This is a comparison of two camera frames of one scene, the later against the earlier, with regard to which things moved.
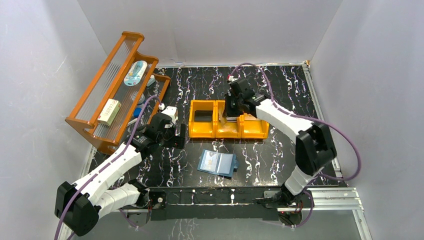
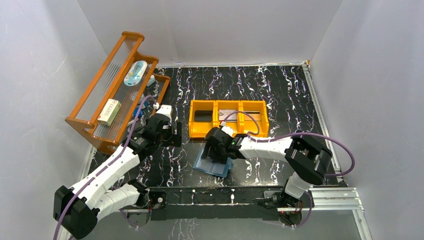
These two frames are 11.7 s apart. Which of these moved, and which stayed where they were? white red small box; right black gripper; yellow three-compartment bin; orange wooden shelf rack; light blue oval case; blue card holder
Moved: blue card holder; right black gripper
Stayed: orange wooden shelf rack; yellow three-compartment bin; light blue oval case; white red small box
